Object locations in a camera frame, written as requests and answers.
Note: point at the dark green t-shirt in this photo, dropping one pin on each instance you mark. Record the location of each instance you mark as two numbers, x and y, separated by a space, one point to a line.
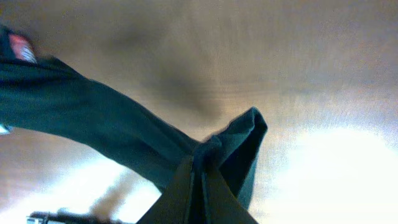
47 95

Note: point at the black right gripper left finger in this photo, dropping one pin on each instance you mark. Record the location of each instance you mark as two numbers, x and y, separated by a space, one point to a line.
173 204

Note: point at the red printed folded garment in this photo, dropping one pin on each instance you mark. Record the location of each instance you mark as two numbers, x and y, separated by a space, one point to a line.
22 48

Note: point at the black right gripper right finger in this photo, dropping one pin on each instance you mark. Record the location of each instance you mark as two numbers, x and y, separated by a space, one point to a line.
221 207

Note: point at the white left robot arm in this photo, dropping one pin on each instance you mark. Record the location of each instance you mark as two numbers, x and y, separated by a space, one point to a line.
65 218

